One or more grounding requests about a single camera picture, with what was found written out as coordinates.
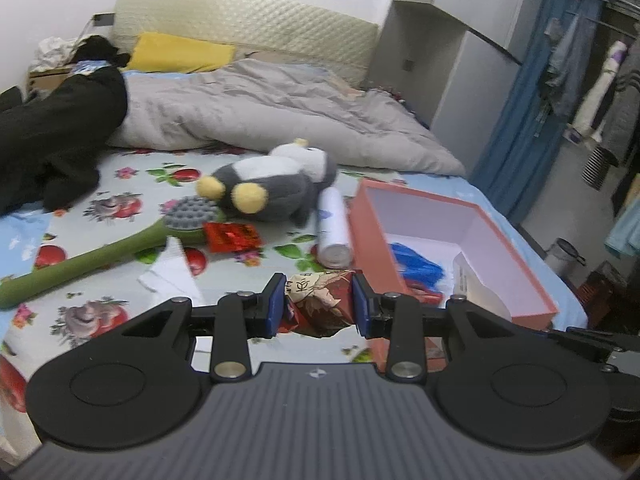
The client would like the blue curtain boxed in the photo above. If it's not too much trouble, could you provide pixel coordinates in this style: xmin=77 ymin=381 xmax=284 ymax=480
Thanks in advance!
xmin=472 ymin=0 xmax=606 ymax=221

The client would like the light blue hanging garment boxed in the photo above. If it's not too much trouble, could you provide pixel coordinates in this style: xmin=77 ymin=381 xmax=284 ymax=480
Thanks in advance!
xmin=605 ymin=200 xmax=640 ymax=256

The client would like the small blue printed packet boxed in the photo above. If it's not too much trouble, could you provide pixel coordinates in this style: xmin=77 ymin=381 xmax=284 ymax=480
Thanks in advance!
xmin=72 ymin=60 xmax=111 ymax=76

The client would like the white tissue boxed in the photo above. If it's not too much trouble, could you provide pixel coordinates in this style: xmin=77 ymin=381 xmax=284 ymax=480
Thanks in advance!
xmin=137 ymin=236 xmax=198 ymax=297

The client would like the black clothing pile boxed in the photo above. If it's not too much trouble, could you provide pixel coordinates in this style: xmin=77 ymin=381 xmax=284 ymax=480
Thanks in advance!
xmin=0 ymin=35 xmax=130 ymax=216

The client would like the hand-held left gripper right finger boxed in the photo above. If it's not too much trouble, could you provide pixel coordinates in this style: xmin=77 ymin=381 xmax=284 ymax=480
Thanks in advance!
xmin=351 ymin=271 xmax=531 ymax=381

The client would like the yellow pillow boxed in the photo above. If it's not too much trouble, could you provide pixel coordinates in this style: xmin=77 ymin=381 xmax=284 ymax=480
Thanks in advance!
xmin=121 ymin=31 xmax=237 ymax=75

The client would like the green massage hammer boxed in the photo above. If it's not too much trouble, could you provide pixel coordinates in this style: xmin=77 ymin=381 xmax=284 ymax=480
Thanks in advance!
xmin=0 ymin=196 xmax=223 ymax=310

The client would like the red foil packet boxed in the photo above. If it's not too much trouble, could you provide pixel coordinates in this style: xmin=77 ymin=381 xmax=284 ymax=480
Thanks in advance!
xmin=202 ymin=221 xmax=264 ymax=254

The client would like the grey duvet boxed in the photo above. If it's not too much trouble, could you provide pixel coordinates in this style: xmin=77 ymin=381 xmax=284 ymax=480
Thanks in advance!
xmin=106 ymin=57 xmax=466 ymax=177

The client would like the grey wardrobe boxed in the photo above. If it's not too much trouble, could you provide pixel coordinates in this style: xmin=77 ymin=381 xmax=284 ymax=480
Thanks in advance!
xmin=367 ymin=0 xmax=546 ymax=171

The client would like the grey knit hanging garment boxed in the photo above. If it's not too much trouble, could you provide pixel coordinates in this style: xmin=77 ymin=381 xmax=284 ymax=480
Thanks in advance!
xmin=600 ymin=35 xmax=640 ymax=161

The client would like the salmon pink cardboard box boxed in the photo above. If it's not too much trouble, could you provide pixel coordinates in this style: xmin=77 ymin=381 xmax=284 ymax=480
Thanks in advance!
xmin=347 ymin=178 xmax=560 ymax=373

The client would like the black white striped garment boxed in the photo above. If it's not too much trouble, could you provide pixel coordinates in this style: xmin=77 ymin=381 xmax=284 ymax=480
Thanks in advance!
xmin=582 ymin=145 xmax=618 ymax=191

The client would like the red floral pouch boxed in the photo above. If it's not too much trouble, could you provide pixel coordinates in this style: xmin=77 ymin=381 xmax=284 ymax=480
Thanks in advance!
xmin=282 ymin=269 xmax=371 ymax=341

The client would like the grey white plush penguin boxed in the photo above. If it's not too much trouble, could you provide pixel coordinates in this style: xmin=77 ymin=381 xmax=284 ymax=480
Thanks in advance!
xmin=196 ymin=138 xmax=338 ymax=227

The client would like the grey blue hanging garment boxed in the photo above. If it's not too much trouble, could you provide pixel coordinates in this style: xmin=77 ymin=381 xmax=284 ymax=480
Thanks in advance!
xmin=542 ymin=15 xmax=601 ymax=116

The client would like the beige quilted headboard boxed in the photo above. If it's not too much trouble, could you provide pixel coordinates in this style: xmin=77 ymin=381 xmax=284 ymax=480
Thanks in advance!
xmin=111 ymin=0 xmax=379 ymax=90

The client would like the vegetable printed sheet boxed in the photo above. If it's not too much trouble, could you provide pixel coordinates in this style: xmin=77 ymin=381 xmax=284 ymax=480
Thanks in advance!
xmin=0 ymin=145 xmax=416 ymax=413

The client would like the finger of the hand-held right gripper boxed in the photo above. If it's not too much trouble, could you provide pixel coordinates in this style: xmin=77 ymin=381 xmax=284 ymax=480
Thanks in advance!
xmin=547 ymin=327 xmax=640 ymax=363

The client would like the cream hanging garment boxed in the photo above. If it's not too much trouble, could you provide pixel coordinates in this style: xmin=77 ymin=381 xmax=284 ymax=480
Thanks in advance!
xmin=572 ymin=40 xmax=628 ymax=143

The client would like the white spray can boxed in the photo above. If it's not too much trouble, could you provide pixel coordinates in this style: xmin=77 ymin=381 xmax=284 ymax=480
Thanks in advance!
xmin=316 ymin=186 xmax=355 ymax=268

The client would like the white crumpled cloth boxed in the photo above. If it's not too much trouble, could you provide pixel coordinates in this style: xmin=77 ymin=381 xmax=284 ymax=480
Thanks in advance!
xmin=31 ymin=36 xmax=83 ymax=72

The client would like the light blue bed sheet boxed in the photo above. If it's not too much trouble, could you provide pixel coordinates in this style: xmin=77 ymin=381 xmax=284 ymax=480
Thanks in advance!
xmin=0 ymin=170 xmax=588 ymax=333

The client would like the grey trash can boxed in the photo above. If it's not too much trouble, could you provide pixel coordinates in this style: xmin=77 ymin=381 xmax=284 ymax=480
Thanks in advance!
xmin=544 ymin=237 xmax=586 ymax=278

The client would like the brown cardboard box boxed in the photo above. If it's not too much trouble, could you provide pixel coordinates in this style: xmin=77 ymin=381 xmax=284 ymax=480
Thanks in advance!
xmin=27 ymin=66 xmax=76 ymax=93

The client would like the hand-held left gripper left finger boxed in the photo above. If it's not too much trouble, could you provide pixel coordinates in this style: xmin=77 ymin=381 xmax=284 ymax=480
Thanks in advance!
xmin=120 ymin=272 xmax=288 ymax=381

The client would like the blue plastic snack bag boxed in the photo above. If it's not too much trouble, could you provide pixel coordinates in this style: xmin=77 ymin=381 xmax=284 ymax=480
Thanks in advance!
xmin=387 ymin=241 xmax=446 ymax=306

